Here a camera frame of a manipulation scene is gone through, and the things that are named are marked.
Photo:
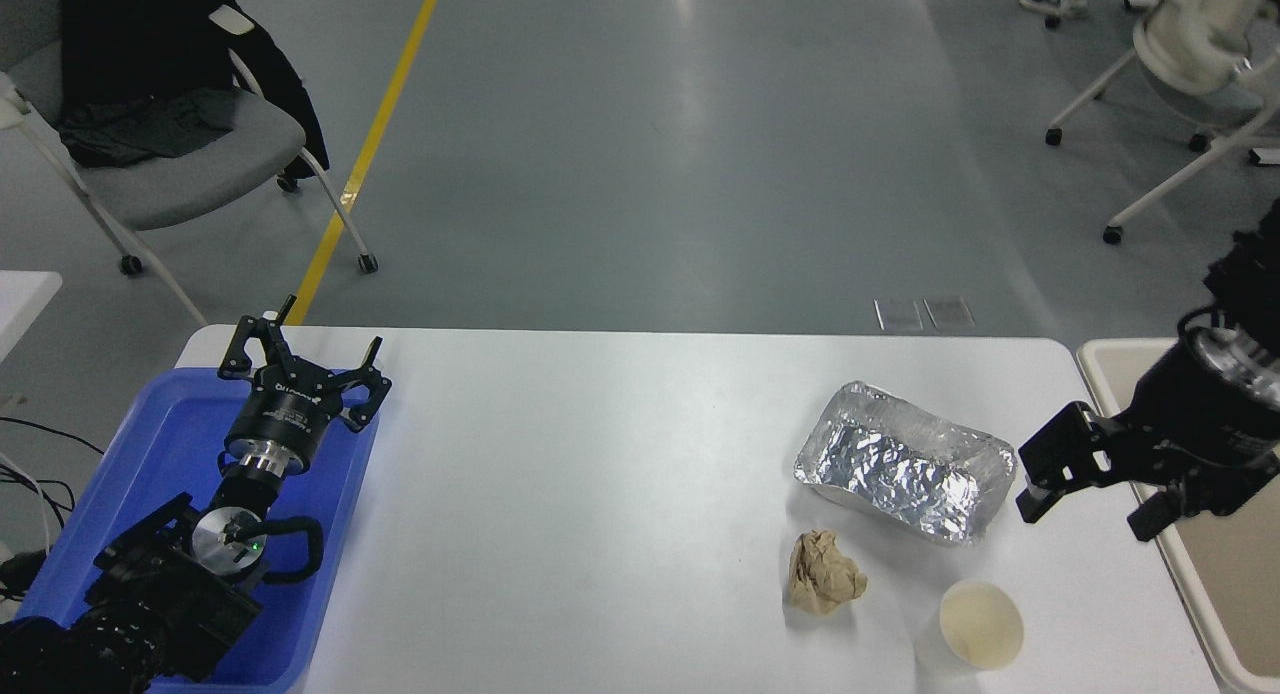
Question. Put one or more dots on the white paper cup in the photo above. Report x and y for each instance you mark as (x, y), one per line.
(980, 624)

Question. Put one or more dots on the blue plastic tray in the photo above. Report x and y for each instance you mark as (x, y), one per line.
(160, 434)

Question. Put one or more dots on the crumpled tan paper ball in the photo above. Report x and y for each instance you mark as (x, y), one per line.
(822, 574)

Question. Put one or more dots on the white side table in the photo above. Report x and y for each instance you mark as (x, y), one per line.
(20, 304)

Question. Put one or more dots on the white office chair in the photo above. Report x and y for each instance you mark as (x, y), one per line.
(1190, 34)

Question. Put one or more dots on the large pale bin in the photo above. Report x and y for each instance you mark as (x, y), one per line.
(1230, 594)

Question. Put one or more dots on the black jacket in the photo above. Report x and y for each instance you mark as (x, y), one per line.
(140, 34)

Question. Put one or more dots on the clear floor plate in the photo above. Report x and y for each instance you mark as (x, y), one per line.
(950, 312)
(898, 314)

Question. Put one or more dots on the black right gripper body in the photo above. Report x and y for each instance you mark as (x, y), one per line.
(1200, 434)

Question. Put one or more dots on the silver foil tray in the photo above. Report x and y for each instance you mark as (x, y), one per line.
(890, 464)

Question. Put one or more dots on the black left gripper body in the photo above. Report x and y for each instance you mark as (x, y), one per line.
(282, 414)

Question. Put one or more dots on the dark grey folded garment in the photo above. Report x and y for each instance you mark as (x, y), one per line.
(150, 124)

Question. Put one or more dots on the grey chair with white frame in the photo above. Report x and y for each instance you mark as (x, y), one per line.
(190, 169)

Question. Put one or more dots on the white chair legs with castor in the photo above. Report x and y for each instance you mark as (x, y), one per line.
(1053, 20)

